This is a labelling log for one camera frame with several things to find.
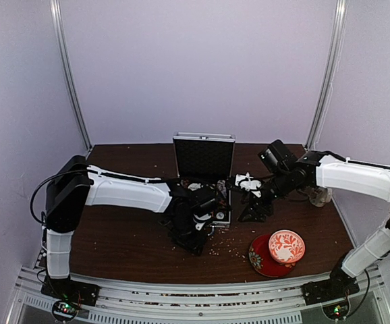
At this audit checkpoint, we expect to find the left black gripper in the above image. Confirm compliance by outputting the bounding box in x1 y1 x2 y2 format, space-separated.
168 215 208 257

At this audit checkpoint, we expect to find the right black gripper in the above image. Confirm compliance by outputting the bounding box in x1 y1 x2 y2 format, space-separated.
238 169 294 222

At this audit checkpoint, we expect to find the aluminium poker case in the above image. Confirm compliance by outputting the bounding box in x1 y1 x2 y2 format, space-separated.
173 132 235 228

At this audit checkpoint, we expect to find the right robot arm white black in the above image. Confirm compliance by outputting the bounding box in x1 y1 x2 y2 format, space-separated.
234 140 390 298

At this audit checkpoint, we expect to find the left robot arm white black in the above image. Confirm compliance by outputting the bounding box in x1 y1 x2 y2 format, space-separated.
29 155 218 300

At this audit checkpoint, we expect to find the orange white patterned bowl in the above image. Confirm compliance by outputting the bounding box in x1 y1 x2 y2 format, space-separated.
268 229 306 265

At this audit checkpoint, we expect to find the white dealer button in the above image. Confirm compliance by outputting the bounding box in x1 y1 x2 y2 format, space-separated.
188 183 202 191

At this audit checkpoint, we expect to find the red floral plate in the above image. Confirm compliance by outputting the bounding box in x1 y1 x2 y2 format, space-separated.
248 234 296 278

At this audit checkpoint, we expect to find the white patterned mug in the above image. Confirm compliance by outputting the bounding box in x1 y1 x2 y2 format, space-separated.
309 187 332 207

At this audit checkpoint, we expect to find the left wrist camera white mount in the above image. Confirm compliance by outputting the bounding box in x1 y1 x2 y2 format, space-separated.
194 214 214 231

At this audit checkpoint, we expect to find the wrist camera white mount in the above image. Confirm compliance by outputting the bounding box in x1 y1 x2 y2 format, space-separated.
231 173 262 198
194 214 214 231

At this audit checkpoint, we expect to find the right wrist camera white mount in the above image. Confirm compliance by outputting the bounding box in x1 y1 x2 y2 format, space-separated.
231 173 262 198

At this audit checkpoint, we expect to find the right aluminium frame post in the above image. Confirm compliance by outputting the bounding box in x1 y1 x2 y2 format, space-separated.
304 0 348 150

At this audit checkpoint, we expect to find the aluminium frame post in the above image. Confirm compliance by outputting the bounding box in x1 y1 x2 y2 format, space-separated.
49 0 93 153
304 0 348 150

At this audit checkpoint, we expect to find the front aluminium rail base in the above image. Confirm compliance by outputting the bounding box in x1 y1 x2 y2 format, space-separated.
3 267 390 323

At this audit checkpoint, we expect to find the left aluminium frame post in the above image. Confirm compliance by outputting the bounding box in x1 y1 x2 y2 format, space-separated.
49 0 93 153

